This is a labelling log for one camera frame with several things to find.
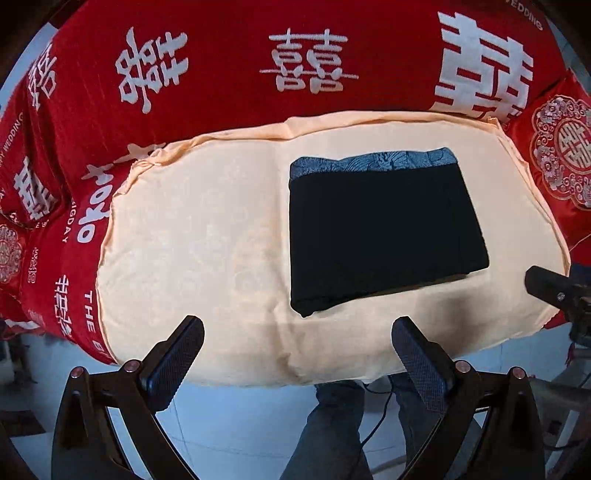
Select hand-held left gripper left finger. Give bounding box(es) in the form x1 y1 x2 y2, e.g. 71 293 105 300
51 315 205 480

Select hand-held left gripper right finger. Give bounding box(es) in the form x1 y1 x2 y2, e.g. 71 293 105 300
391 316 549 480

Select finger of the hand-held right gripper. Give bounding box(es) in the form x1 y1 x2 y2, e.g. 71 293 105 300
525 265 576 307

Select black pants with blue-grey waistband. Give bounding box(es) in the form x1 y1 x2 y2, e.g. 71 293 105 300
288 147 490 318

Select person's right leg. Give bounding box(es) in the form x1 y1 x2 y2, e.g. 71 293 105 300
396 382 445 480

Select person's leg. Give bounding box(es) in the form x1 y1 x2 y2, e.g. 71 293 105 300
281 381 372 480
396 382 445 480

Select peach cloth sheet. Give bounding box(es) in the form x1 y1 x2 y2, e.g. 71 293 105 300
95 111 571 387

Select person's left leg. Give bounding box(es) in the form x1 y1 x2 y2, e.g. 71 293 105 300
281 381 372 480

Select red embroidered pillow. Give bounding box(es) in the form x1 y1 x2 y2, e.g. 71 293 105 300
505 71 591 252
0 220 28 289

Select red printed bedspread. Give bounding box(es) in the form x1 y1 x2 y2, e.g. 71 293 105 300
0 0 591 365

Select black cable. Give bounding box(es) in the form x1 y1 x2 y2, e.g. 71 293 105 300
358 382 397 448

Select grey metal frame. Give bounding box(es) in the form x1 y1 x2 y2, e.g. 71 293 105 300
531 374 591 462

